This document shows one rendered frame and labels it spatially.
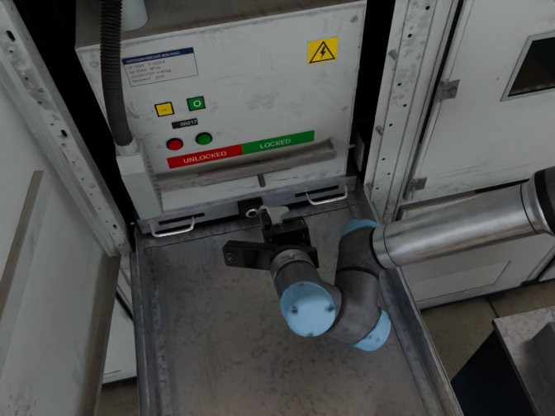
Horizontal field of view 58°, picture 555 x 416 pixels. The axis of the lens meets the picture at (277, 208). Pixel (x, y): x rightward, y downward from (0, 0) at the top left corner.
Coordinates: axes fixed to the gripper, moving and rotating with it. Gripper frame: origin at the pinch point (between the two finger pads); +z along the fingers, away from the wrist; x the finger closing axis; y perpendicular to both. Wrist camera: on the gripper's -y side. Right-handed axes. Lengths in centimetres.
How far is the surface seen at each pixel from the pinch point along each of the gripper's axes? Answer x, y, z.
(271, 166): 8.6, 4.6, 7.4
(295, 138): 13.2, 10.9, 9.3
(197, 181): 8.5, -11.4, 7.5
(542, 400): -45, 51, -23
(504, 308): -86, 94, 54
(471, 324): -88, 78, 51
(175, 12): 42.3, -8.6, -0.6
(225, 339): -23.5, -12.4, -5.8
